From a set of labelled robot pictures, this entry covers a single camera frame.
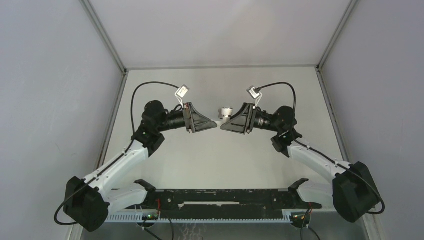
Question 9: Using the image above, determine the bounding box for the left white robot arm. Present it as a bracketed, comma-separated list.
[59, 100, 218, 232]

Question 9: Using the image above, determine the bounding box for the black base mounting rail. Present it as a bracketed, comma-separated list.
[130, 188, 322, 218]

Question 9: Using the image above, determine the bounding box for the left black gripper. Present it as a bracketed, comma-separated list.
[156, 102, 217, 134]

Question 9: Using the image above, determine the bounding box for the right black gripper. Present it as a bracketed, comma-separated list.
[220, 102, 282, 135]

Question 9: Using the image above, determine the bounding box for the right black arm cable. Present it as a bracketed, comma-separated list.
[257, 82, 386, 216]

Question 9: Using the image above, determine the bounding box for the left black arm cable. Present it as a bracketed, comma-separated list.
[53, 81, 180, 227]

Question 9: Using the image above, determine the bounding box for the white plastic water faucet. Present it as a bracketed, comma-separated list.
[218, 107, 234, 124]

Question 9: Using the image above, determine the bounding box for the white slotted cable duct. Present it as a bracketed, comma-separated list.
[105, 211, 292, 224]

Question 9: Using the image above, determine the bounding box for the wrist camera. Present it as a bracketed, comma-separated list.
[246, 86, 263, 107]
[174, 84, 190, 106]

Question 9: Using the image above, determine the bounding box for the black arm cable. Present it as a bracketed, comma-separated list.
[53, 81, 180, 227]
[257, 82, 386, 216]

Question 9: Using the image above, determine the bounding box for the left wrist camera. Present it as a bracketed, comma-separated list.
[174, 84, 190, 106]

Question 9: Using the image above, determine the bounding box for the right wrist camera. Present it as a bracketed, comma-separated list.
[246, 86, 263, 107]

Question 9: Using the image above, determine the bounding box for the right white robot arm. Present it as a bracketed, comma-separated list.
[219, 103, 385, 223]

